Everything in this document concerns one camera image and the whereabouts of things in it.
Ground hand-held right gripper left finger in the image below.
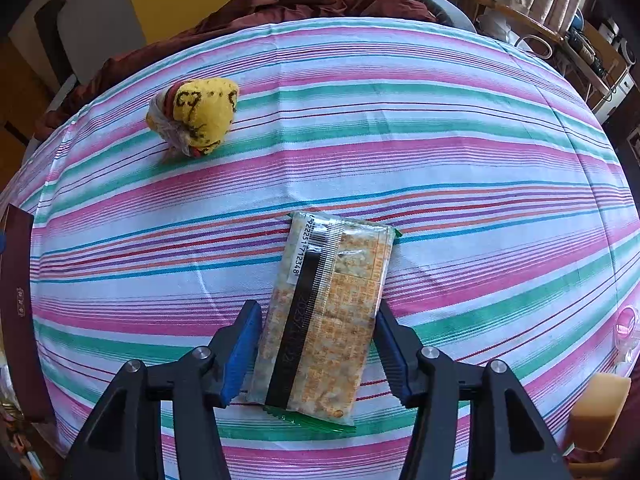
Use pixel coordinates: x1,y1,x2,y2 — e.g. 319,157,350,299
60,300,263,480

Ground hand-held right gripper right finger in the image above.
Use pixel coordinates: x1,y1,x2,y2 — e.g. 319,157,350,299
375,302,573,480

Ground clear green-edged cracker packet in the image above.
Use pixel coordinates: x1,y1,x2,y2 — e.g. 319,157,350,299
246,210,403,428

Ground brown box with yellow interior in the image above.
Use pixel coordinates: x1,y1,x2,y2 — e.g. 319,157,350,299
0,205,56,423

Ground tan rectangular block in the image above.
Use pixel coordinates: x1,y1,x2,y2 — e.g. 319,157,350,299
570,374,632,453

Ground pink clear plastic piece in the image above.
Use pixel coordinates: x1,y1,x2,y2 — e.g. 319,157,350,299
614,307,640,361

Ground maroon cloth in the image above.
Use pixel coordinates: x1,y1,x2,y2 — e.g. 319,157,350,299
35,0,436,138

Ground wooden desk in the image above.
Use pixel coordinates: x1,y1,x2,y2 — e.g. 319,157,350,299
395,0,636,111

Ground white cord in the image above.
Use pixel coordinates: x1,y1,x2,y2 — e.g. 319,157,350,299
515,35,553,61

